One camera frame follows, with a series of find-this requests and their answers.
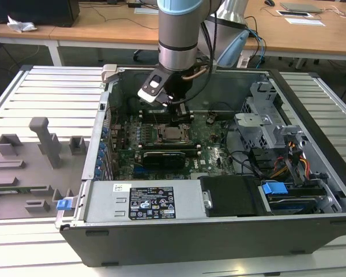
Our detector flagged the green motherboard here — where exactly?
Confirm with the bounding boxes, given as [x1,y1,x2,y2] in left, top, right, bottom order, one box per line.
[108,109,240,181]

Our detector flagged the black camera cable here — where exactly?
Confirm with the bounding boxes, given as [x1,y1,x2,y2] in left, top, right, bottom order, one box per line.
[169,11,219,105]

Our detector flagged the wooden top office desk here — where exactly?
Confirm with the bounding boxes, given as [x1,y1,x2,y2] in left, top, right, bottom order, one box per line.
[0,22,58,66]
[243,0,346,70]
[50,1,160,50]

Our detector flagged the grey parts rack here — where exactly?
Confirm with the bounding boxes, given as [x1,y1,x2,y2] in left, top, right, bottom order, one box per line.
[0,117,89,222]

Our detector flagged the black open PC case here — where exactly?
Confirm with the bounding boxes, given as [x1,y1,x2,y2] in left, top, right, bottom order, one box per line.
[55,65,346,268]

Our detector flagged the silver square CPU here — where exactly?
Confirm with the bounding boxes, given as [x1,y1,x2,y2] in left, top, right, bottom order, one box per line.
[161,126,182,142]

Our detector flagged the black CPU socket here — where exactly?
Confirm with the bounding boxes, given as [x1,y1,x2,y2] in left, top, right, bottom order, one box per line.
[152,122,194,145]

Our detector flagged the silver power supply with label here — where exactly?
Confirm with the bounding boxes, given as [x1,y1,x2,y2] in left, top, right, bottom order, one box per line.
[83,180,206,223]

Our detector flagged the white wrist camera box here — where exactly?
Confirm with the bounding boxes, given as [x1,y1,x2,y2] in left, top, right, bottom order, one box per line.
[137,68,170,104]

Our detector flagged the yellow red wire bundle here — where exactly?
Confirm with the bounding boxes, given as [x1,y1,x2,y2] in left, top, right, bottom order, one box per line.
[269,140,311,179]

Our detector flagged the black plastic shroud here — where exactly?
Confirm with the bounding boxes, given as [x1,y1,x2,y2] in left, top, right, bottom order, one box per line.
[200,175,263,218]

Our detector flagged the metal socket cover frame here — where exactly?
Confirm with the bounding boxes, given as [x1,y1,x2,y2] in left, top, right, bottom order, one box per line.
[157,124,191,144]

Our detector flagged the white blue paper sheet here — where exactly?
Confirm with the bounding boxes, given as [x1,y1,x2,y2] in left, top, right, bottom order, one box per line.
[284,17,326,27]

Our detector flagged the grey laptop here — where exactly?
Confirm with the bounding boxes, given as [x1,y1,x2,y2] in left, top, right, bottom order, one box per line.
[280,2,324,14]

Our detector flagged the blue expansion slot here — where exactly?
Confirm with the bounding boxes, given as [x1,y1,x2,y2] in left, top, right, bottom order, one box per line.
[132,167,151,178]

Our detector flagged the blue disk carrier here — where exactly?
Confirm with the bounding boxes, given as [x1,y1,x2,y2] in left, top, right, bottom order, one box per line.
[263,181,288,197]

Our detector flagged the blue cable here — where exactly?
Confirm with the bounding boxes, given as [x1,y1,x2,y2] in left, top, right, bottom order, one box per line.
[247,28,268,69]

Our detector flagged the black wire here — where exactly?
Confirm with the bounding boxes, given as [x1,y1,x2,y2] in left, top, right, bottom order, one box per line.
[223,121,266,177]

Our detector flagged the grey case release handle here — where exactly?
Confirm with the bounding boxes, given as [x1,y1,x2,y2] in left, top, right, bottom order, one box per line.
[101,64,118,85]

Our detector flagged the white framed tablet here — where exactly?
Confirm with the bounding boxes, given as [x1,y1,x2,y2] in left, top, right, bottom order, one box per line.
[276,10,311,18]

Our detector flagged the black hard disk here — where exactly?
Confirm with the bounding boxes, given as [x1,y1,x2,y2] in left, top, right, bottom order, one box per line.
[266,194,326,214]

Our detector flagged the black computer box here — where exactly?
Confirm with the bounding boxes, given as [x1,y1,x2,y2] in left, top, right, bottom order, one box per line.
[0,0,81,28]

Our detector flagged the silver metal drive cage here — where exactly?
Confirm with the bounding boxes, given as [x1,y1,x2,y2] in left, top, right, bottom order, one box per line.
[233,80,309,158]

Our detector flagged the white plastic block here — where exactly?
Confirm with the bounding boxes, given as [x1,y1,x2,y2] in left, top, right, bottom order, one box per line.
[237,55,251,69]

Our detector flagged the crumpled white paper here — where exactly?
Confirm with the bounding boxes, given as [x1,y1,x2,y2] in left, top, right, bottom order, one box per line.
[6,14,38,33]

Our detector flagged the green RAM stick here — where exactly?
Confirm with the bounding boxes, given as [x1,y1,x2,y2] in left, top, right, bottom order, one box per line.
[0,186,49,193]

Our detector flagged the black chair base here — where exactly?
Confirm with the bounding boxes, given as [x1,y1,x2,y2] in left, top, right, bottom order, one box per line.
[132,48,151,63]

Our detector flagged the black RAM slot white clips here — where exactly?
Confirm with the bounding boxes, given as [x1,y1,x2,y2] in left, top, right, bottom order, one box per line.
[138,108,194,116]
[138,143,202,151]
[140,148,204,157]
[138,114,194,123]

